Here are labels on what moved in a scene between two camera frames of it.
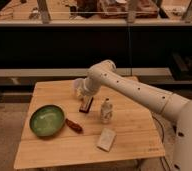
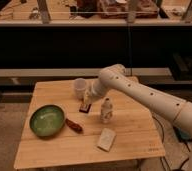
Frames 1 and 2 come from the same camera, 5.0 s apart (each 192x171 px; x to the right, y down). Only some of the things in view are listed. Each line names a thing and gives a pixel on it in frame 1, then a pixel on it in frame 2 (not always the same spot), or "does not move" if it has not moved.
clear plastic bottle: (106, 112) does not move
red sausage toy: (74, 125) does not move
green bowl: (47, 120) does not move
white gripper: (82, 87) → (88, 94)
